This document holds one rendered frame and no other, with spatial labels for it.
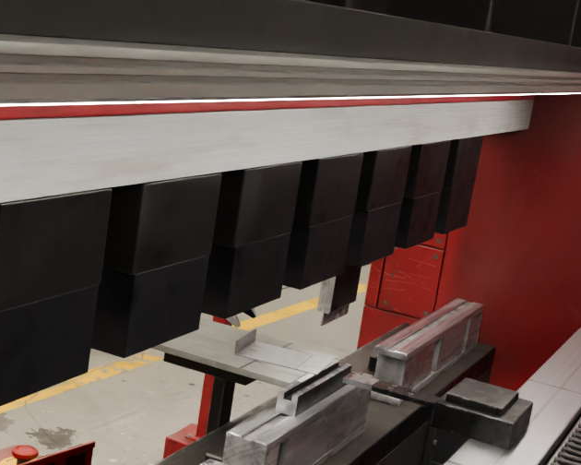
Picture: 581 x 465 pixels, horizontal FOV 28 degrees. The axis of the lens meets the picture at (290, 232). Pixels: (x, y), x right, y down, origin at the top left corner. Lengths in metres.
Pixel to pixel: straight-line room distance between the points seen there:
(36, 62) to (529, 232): 1.99
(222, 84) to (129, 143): 0.32
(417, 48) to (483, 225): 1.42
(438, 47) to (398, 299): 1.46
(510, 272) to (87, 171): 1.63
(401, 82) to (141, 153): 0.23
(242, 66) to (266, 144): 0.54
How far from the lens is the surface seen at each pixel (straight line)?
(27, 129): 0.88
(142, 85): 0.61
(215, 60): 0.67
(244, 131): 1.19
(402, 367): 2.01
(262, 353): 1.74
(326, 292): 1.63
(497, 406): 1.59
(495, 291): 2.49
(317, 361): 1.75
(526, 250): 2.46
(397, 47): 1.03
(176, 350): 1.71
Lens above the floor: 1.51
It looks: 11 degrees down
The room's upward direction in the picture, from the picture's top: 9 degrees clockwise
